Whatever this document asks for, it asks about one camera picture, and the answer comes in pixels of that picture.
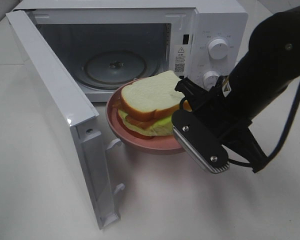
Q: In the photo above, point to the white microwave door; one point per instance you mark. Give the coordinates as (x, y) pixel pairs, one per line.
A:
(69, 114)

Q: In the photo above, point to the white timer knob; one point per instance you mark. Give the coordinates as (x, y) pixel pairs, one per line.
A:
(210, 79)

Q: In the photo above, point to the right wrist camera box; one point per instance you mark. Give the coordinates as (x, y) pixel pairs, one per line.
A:
(203, 147)

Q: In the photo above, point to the white microwave oven body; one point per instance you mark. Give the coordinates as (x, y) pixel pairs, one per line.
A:
(77, 30)

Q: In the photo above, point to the white warning label sticker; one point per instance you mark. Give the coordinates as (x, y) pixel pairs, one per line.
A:
(180, 59)

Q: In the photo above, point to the white bread sandwich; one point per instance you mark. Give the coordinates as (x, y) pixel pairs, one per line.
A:
(145, 106)

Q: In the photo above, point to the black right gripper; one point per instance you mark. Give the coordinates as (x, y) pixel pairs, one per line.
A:
(232, 131)

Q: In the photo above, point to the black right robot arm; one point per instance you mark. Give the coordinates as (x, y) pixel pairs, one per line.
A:
(270, 64)

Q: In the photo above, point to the glass microwave turntable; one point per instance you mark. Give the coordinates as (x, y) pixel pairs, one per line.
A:
(111, 69)

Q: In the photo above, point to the pink round plate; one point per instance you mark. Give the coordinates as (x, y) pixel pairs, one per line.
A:
(158, 145)

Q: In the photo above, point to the upper white power knob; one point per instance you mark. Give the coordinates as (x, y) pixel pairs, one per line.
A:
(218, 48)

